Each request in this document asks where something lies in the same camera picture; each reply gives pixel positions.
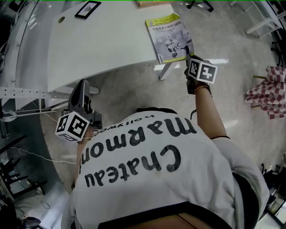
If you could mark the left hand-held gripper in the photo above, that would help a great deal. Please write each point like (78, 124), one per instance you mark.
(72, 126)

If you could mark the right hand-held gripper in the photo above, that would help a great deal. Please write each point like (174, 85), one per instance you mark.
(202, 71)

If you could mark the green and white book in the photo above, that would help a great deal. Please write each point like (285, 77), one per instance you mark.
(165, 33)

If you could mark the person's right forearm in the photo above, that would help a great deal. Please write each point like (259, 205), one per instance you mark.
(209, 114)

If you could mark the person's left forearm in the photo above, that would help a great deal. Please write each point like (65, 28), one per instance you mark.
(81, 154)

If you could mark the black office chair base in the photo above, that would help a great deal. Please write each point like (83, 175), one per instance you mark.
(201, 5)

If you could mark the person's black trousers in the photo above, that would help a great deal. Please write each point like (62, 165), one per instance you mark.
(156, 110)

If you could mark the brown cardboard box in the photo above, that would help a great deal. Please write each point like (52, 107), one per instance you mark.
(154, 2)

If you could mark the white metal rack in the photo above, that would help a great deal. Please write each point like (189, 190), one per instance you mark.
(260, 19)

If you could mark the red white checkered umbrella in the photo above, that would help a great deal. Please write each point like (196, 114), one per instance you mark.
(269, 94)

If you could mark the black metal stand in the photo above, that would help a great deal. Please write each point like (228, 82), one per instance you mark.
(15, 174)

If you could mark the white printed t-shirt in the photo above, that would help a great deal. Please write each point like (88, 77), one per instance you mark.
(161, 170)

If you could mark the white perforated metal rail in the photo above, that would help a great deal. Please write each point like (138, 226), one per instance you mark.
(29, 93)

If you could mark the black picture frame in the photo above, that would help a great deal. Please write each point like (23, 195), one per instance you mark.
(87, 9)

